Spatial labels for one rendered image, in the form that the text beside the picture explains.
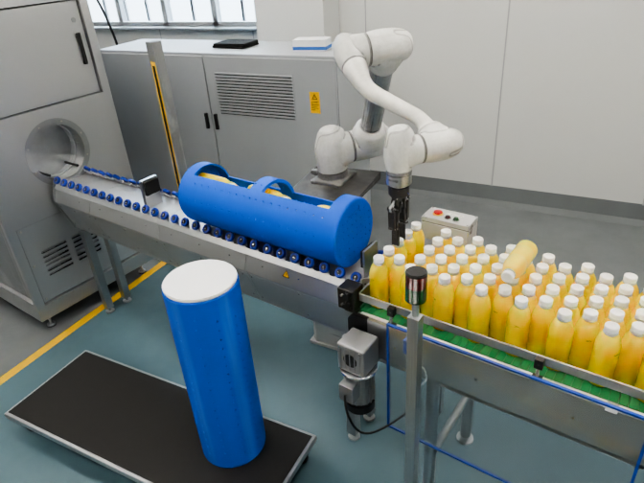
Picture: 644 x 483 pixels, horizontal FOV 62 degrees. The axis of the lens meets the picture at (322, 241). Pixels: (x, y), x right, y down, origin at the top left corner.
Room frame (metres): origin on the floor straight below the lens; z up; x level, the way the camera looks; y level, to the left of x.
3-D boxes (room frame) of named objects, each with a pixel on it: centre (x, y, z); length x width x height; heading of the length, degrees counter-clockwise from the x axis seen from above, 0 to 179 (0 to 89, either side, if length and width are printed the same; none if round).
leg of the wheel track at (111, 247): (3.10, 1.39, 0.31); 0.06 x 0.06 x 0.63; 52
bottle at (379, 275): (1.62, -0.20, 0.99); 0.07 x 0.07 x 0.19
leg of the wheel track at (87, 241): (2.99, 1.47, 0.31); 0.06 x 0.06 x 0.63; 52
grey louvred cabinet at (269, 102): (4.26, 0.64, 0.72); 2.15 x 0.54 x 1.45; 61
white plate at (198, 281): (1.68, 0.46, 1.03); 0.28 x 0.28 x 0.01
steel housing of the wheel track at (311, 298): (2.44, 0.65, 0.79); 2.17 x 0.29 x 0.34; 52
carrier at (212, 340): (1.68, 0.46, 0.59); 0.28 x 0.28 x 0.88
